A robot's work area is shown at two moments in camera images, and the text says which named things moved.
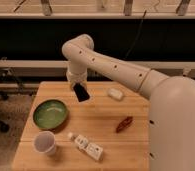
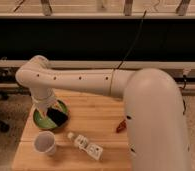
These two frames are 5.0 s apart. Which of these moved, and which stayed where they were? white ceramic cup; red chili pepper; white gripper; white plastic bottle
Moved: white gripper
Stayed: red chili pepper; white ceramic cup; white plastic bottle
